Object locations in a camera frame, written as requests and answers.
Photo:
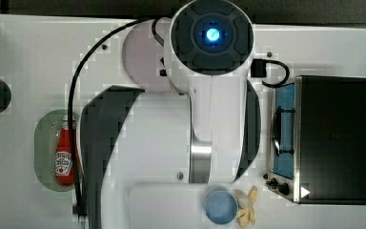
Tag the blue bowl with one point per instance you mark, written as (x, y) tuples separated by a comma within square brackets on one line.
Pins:
[(221, 207)]

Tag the red plush ketchup bottle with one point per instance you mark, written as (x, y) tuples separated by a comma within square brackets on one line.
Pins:
[(63, 159)]

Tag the pale purple round plate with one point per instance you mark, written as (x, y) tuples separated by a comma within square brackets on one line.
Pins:
[(143, 56)]

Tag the black toaster oven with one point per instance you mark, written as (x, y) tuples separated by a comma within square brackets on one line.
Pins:
[(318, 140)]

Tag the yellow banana peel toy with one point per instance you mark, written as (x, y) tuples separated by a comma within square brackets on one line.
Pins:
[(246, 212)]

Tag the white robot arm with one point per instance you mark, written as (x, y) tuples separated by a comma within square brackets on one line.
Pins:
[(203, 130)]

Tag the green oval strainer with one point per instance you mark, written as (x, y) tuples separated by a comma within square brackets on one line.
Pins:
[(46, 135)]

